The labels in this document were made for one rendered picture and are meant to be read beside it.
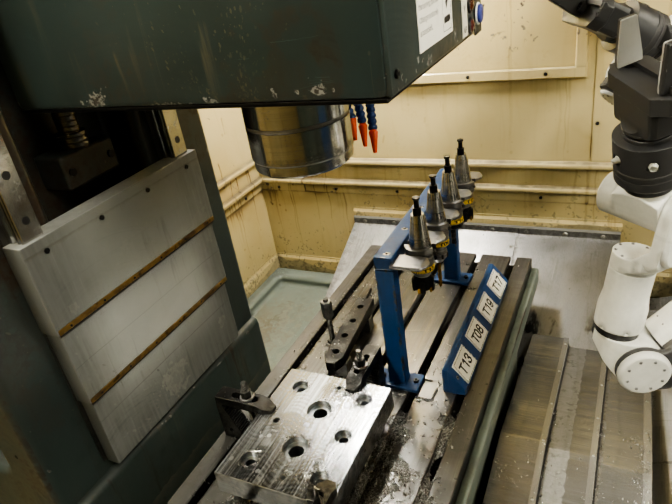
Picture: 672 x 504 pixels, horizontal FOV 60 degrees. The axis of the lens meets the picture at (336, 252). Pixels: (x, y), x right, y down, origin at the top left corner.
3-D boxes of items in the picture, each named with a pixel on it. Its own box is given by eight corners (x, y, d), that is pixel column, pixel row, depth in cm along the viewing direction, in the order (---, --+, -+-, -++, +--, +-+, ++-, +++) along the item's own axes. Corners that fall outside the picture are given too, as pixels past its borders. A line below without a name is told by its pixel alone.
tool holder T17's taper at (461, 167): (454, 176, 145) (452, 150, 142) (472, 176, 144) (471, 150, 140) (451, 183, 141) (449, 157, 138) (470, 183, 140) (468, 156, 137)
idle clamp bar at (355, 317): (377, 319, 153) (374, 298, 150) (344, 386, 132) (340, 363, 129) (359, 317, 155) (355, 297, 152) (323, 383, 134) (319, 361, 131)
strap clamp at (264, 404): (286, 437, 121) (272, 382, 114) (278, 449, 118) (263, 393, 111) (234, 424, 127) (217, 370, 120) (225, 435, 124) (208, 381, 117)
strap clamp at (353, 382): (386, 385, 130) (378, 330, 123) (363, 427, 120) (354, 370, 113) (372, 382, 132) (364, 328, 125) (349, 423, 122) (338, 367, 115)
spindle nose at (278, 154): (290, 142, 102) (276, 71, 96) (372, 144, 94) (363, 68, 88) (234, 177, 90) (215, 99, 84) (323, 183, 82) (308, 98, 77)
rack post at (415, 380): (425, 377, 130) (414, 263, 117) (417, 394, 126) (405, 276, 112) (383, 370, 135) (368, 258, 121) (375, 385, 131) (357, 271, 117)
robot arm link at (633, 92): (639, 114, 65) (640, 197, 73) (723, 81, 65) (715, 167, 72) (582, 74, 75) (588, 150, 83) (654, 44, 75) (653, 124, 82)
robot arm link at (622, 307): (596, 248, 93) (575, 345, 102) (617, 282, 84) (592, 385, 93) (667, 249, 92) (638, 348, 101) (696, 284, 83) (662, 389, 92)
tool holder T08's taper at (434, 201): (429, 214, 128) (426, 186, 125) (448, 216, 126) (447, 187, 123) (422, 223, 125) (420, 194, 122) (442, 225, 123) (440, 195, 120)
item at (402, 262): (433, 260, 114) (432, 256, 114) (424, 273, 110) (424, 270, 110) (399, 256, 117) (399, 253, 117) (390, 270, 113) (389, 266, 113)
